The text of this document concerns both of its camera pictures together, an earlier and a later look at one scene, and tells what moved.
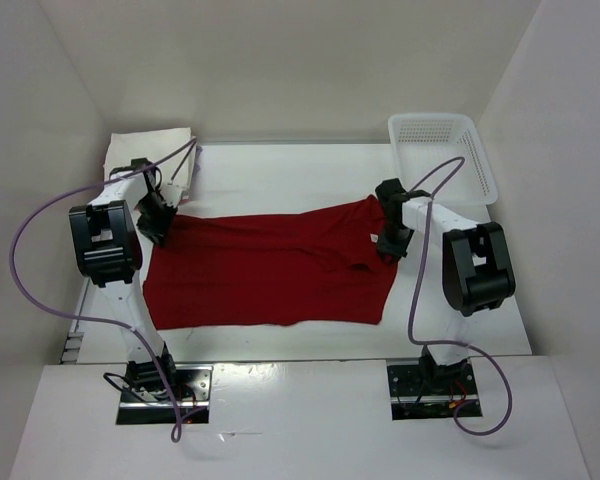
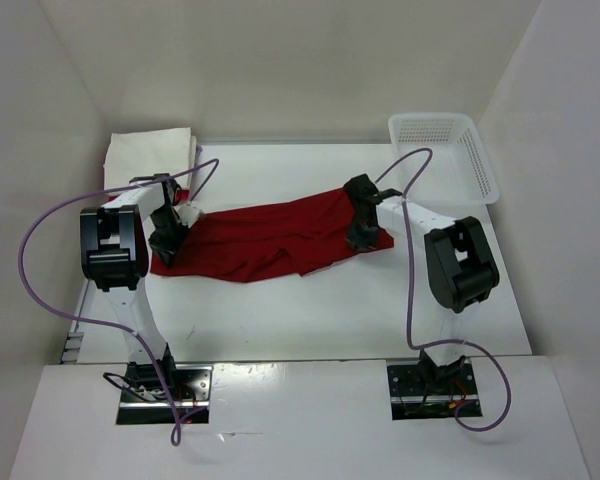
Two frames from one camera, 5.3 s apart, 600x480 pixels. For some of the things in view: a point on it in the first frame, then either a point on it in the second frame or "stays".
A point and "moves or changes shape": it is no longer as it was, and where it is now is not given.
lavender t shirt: [196, 168] stays
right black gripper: [397, 251] to [358, 242]
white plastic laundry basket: [423, 141] stays
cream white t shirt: [153, 146] stays
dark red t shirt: [321, 265] moves or changes shape
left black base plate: [193, 400] stays
